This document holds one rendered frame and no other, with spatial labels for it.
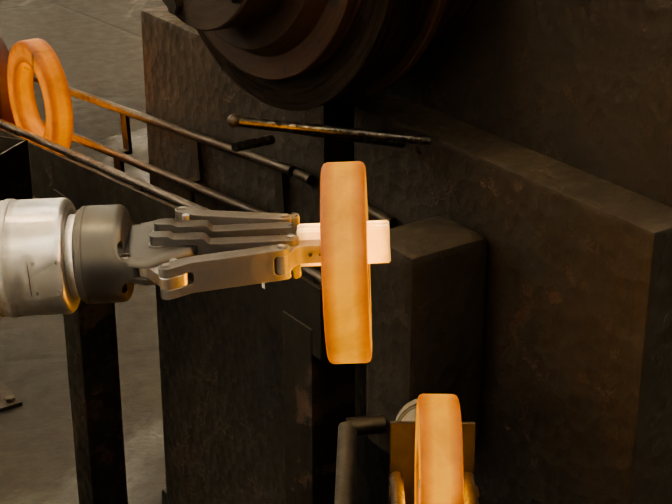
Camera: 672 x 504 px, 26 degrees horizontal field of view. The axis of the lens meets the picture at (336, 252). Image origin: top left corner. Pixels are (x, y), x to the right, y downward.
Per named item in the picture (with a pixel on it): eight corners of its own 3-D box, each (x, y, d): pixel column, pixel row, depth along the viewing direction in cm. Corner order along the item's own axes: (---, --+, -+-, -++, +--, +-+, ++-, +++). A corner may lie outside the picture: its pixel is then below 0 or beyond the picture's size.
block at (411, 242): (440, 412, 160) (447, 208, 150) (487, 443, 153) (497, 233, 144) (361, 440, 154) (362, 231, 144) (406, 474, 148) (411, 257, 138)
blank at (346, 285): (365, 142, 117) (324, 144, 117) (364, 183, 102) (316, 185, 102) (372, 327, 121) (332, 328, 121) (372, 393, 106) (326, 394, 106)
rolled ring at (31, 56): (-3, 45, 227) (17, 42, 228) (20, 162, 229) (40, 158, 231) (37, 35, 211) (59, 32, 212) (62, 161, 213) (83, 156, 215)
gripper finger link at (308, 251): (274, 240, 110) (273, 256, 107) (341, 237, 110) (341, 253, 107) (276, 258, 110) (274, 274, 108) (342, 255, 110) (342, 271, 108)
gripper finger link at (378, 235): (296, 227, 110) (296, 230, 109) (389, 222, 110) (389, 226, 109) (299, 263, 111) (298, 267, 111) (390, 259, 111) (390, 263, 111)
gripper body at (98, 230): (92, 277, 117) (207, 271, 116) (74, 323, 109) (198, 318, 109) (81, 189, 114) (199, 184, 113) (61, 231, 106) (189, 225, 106)
